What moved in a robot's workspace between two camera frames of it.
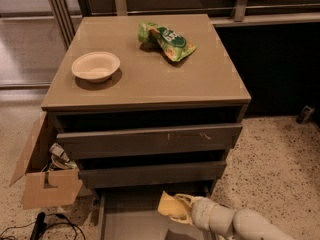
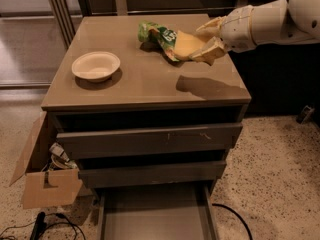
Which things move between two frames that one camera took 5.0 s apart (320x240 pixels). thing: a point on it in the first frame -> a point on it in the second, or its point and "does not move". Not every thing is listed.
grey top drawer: (92, 144) does not move
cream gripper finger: (188, 199) -> (211, 28)
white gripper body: (202, 211) -> (237, 30)
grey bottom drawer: (132, 213) does not move
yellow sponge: (169, 205) -> (185, 45)
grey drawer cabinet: (147, 105) does not move
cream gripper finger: (182, 218) -> (212, 50)
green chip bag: (173, 45) does not move
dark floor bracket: (305, 114) does not move
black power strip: (39, 226) does not move
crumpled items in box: (59, 159) does not move
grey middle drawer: (153, 175) does not move
